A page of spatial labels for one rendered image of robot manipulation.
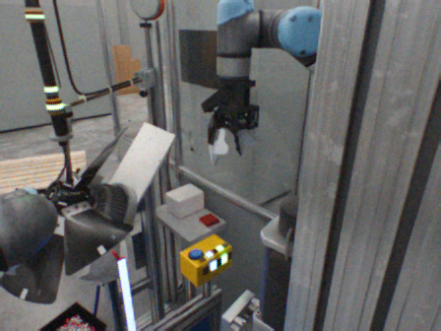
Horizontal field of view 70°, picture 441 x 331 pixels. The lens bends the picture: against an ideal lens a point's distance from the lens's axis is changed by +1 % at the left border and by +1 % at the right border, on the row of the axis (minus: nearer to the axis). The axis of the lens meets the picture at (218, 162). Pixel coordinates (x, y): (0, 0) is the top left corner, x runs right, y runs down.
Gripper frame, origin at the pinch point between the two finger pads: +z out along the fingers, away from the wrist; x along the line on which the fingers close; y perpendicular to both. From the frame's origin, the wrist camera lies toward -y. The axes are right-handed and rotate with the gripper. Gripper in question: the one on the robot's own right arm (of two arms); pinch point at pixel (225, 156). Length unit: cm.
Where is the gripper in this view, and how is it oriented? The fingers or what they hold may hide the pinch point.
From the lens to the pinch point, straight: 80.4
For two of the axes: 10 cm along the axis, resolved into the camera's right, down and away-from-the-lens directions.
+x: 7.5, -2.7, 6.0
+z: 0.0, 9.1, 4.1
